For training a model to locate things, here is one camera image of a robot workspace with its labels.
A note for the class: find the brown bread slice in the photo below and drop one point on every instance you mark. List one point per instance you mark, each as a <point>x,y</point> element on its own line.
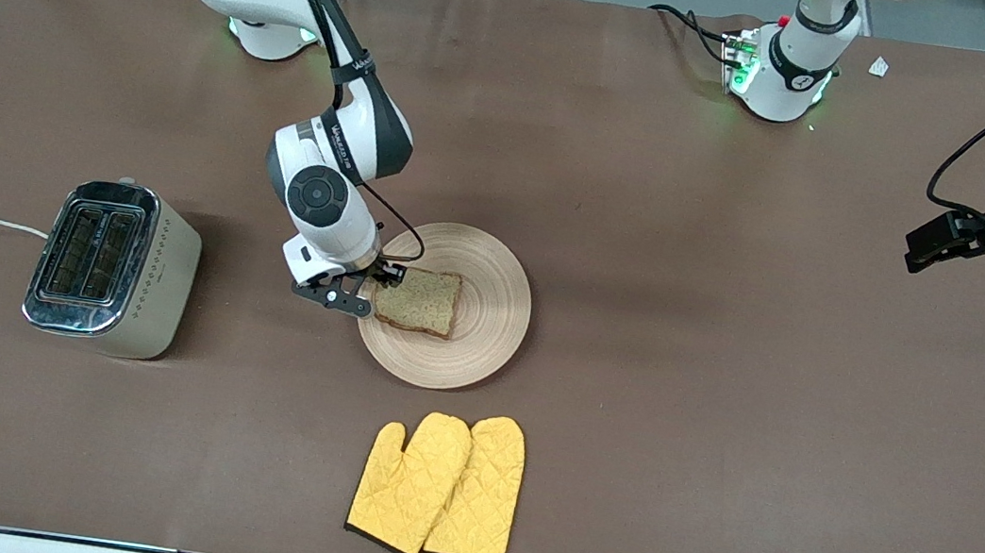
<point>423,301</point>

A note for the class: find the round wooden plate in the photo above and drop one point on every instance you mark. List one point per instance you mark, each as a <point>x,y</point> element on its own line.
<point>487,314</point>

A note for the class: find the small white paper scrap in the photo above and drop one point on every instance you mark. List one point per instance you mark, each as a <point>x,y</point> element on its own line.
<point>879,67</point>

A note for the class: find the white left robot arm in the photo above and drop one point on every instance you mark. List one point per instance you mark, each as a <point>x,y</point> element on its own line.
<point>789,87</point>

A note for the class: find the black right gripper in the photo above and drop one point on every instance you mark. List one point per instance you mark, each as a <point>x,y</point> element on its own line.
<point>378,271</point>

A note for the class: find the beige chrome two-slot toaster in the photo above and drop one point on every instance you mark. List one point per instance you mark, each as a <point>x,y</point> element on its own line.
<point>153,289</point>

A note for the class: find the yellow quilted oven mitt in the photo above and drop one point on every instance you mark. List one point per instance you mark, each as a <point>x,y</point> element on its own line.
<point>483,494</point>
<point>403,488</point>

